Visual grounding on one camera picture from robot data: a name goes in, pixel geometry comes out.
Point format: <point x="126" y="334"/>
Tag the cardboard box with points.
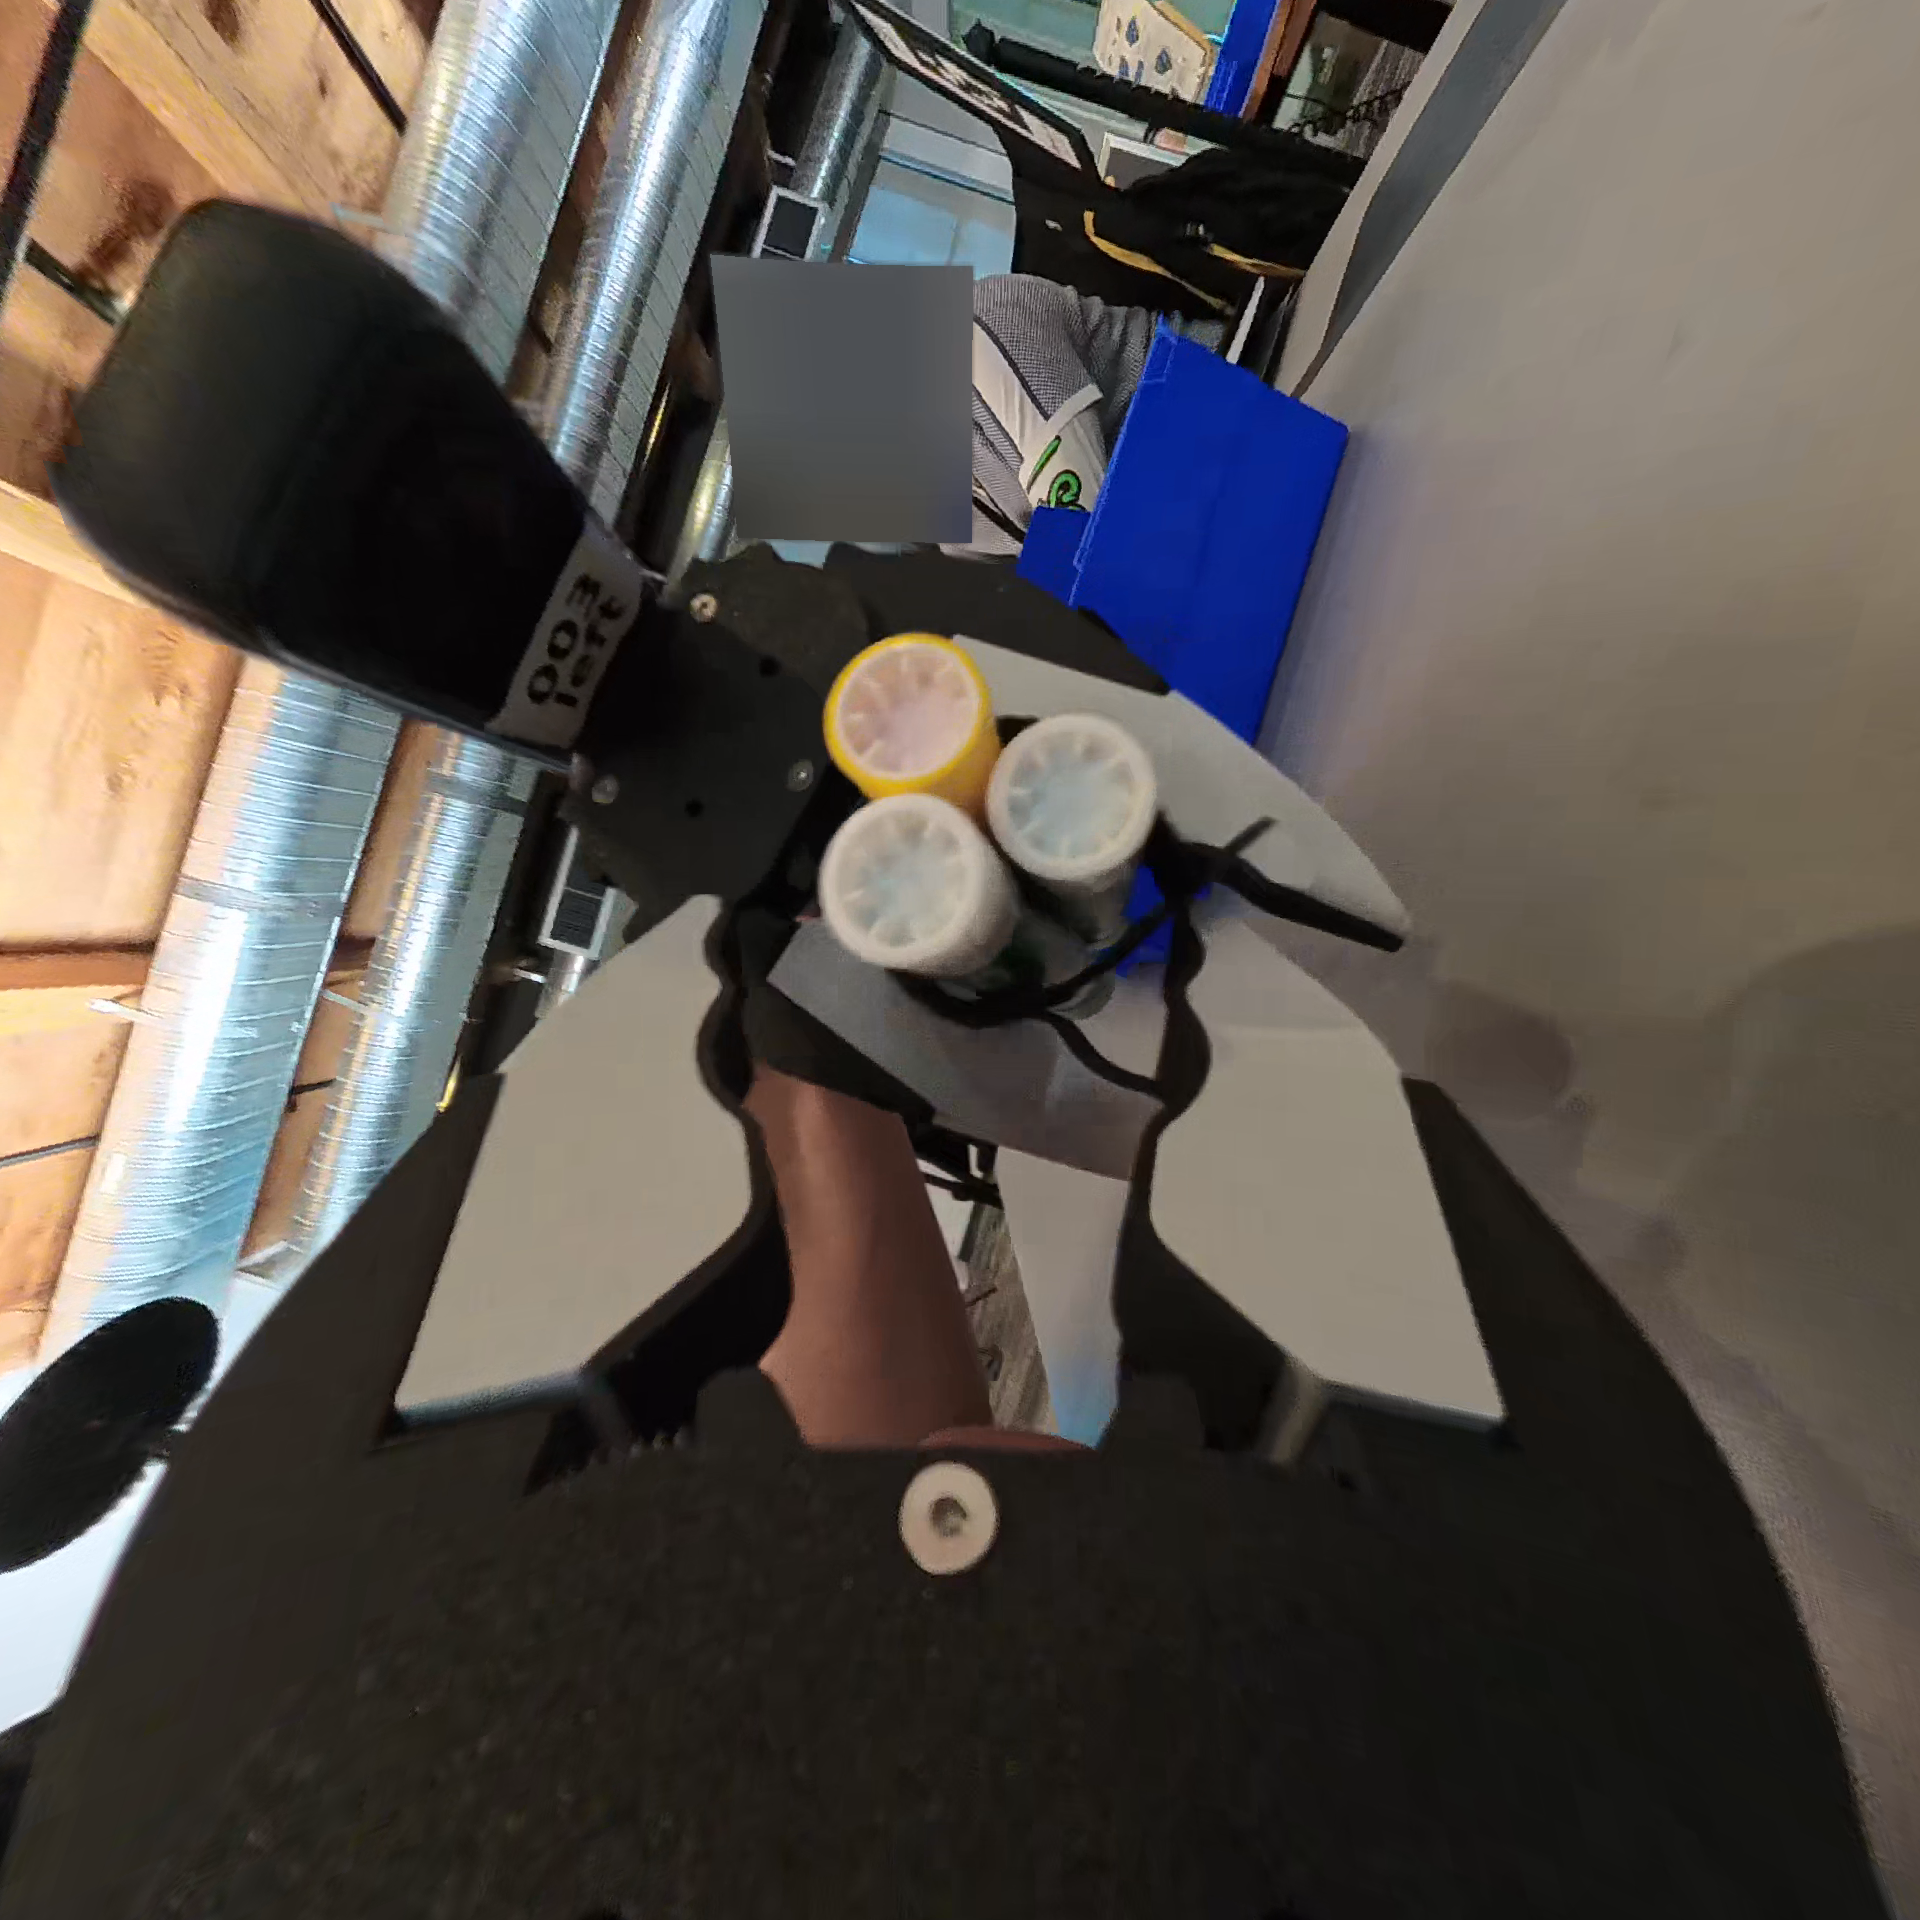
<point x="1154" y="43"/>

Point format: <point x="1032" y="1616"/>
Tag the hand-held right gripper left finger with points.
<point x="570" y="1200"/>

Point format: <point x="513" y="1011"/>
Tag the white vent grille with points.
<point x="570" y="915"/>

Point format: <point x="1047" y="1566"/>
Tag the green white dry erase marker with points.
<point x="1067" y="803"/>

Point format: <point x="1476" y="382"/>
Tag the black bag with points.
<point x="1200" y="225"/>

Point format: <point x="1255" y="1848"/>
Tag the person's left forearm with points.
<point x="868" y="1275"/>

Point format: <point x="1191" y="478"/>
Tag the grey desk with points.
<point x="1650" y="599"/>

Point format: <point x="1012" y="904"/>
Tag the silver ventilation duct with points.
<point x="195" y="975"/>
<point x="660" y="225"/>
<point x="848" y="135"/>

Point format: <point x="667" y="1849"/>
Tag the yellow highlighter marker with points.
<point x="910" y="715"/>

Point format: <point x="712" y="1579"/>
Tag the black white patterned board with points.
<point x="990" y="89"/>

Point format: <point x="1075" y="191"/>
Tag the large blue plastic bin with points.
<point x="1214" y="523"/>

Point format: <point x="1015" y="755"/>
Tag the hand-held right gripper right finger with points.
<point x="1335" y="1243"/>

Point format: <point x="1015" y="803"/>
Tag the black round disc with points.
<point x="99" y="1433"/>

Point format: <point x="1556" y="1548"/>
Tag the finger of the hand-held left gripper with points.
<point x="960" y="1059"/>
<point x="1243" y="803"/>

